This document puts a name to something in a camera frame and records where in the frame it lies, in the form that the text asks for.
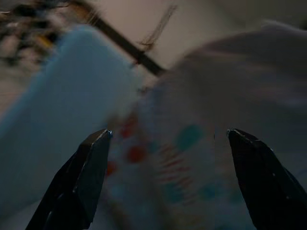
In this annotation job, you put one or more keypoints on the pale blue plastic chair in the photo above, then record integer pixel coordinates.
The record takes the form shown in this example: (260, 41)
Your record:
(60, 107)

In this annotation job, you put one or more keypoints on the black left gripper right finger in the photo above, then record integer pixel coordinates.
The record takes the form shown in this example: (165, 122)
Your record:
(268, 191)

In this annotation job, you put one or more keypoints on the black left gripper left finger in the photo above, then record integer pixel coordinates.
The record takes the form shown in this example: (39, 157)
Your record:
(76, 191)

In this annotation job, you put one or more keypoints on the pink patterned pillow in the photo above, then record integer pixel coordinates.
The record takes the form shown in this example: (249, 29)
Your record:
(216, 95)

